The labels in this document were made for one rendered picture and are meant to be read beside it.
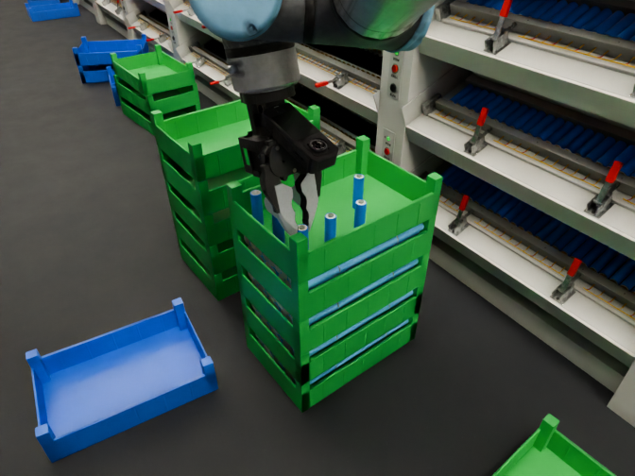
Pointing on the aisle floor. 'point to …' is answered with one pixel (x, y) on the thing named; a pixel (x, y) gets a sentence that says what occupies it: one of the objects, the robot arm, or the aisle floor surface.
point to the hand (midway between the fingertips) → (301, 228)
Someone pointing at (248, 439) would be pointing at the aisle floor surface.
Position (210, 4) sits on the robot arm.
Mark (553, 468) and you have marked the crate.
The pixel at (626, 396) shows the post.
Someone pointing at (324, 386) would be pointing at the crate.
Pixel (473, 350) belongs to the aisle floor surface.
